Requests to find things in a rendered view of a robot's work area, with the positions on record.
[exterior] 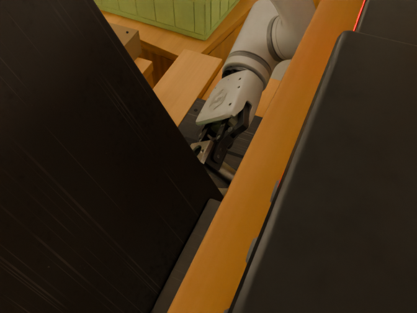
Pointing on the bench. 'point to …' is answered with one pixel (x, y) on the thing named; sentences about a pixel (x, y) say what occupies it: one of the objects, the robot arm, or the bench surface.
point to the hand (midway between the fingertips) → (208, 156)
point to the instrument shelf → (262, 167)
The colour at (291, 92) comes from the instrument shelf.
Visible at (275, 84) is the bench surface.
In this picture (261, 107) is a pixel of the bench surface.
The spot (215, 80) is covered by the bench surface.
